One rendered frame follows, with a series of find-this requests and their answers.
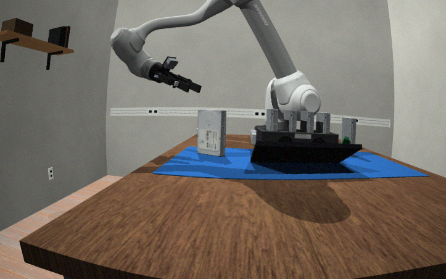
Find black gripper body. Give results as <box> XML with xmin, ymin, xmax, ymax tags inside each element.
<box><xmin>149</xmin><ymin>64</ymin><xmax>169</xmax><ymax>83</ymax></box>

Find blue flat mat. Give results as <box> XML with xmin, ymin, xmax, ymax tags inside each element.
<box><xmin>152</xmin><ymin>146</ymin><xmax>429</xmax><ymax>180</ymax></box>

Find dark grey drive dock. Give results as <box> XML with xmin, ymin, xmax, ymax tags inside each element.
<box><xmin>256</xmin><ymin>128</ymin><xmax>339</xmax><ymax>143</ymax></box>

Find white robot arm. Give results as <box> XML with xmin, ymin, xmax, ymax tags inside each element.
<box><xmin>110</xmin><ymin>0</ymin><xmax>321</xmax><ymax>128</ymax></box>

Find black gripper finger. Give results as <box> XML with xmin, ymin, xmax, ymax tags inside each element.
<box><xmin>168</xmin><ymin>72</ymin><xmax>202</xmax><ymax>93</ymax></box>
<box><xmin>154</xmin><ymin>71</ymin><xmax>191</xmax><ymax>93</ymax></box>

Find status display screen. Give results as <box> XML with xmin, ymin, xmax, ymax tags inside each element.
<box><xmin>250</xmin><ymin>141</ymin><xmax>362</xmax><ymax>163</ymax></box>

